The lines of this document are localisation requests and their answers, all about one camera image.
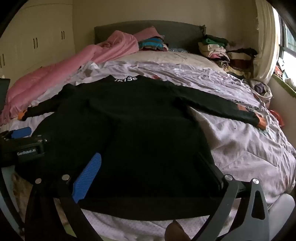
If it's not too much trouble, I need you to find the window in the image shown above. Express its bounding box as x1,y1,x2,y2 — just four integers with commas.
277,13,296,93

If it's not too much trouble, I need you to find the pile of folded clothes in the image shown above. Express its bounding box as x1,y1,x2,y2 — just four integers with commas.
198,34,258,77

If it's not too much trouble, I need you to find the black long-sleeved sweater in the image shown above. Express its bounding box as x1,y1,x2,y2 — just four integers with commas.
20,75,269,222

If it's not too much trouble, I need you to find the cream quilted blanket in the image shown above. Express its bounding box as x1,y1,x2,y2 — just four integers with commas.
116,50,223,70

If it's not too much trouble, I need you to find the pink folded cloth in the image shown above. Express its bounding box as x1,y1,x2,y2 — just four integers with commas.
133,27,163,42

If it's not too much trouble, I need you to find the dark flat panel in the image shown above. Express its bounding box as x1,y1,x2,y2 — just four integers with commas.
0,78,11,112

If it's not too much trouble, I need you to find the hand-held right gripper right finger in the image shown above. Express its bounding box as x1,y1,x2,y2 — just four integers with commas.
192,152,271,241

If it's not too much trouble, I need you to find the grey upholstered headboard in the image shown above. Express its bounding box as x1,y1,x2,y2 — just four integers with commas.
94,20,207,54

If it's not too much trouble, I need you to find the cream wardrobe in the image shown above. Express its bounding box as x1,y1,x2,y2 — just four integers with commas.
0,5,76,77

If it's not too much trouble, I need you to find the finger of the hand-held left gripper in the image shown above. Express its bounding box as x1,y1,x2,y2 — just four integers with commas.
0,126,32,140

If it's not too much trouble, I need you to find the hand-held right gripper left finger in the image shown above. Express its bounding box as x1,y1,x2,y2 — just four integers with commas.
24,152,103,241

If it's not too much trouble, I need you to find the colourful cloth heap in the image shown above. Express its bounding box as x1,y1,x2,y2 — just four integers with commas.
274,57,290,80

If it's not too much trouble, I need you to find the pink quilt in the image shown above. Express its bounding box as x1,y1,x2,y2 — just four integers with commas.
0,30,139,126

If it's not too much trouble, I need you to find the lavender printed bed quilt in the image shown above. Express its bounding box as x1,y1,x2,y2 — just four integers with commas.
0,50,296,239

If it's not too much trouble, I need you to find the teal striped clothes pile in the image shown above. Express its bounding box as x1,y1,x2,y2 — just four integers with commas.
138,37,170,52

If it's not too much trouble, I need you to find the red object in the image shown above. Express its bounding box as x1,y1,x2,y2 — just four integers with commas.
269,109,287,127

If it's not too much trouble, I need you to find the cream curtain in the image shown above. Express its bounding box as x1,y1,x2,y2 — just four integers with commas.
253,0,282,84

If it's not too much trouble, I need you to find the white cloth bag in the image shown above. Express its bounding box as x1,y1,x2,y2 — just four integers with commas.
250,79,274,107

